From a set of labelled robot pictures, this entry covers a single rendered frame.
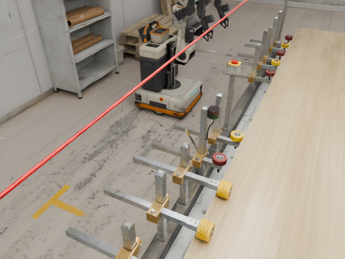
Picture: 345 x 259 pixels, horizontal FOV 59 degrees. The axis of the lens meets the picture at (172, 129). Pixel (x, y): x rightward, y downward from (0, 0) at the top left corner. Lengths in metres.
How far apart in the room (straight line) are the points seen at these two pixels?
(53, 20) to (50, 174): 1.82
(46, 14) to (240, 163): 3.00
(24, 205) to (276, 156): 2.07
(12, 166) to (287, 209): 2.59
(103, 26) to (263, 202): 3.70
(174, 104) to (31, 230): 1.91
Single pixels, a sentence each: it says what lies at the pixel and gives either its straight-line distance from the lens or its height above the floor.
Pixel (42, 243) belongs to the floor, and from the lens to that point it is 2.58.
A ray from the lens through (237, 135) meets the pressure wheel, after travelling 1.86.
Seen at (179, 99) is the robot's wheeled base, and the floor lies 0.27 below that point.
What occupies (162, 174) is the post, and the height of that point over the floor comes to 1.13.
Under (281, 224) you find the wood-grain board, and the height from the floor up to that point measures 0.90.
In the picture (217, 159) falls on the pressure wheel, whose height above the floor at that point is 0.91.
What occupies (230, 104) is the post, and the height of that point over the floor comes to 0.93.
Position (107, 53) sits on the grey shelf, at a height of 0.28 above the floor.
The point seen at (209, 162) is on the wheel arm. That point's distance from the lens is 1.71.
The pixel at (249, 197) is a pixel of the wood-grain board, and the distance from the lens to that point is 1.50.
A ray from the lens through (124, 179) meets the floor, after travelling 2.86.
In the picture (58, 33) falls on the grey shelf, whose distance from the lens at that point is 3.96.
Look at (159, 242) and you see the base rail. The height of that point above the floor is 0.70.
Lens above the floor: 1.99
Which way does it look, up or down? 35 degrees down
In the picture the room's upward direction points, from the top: straight up
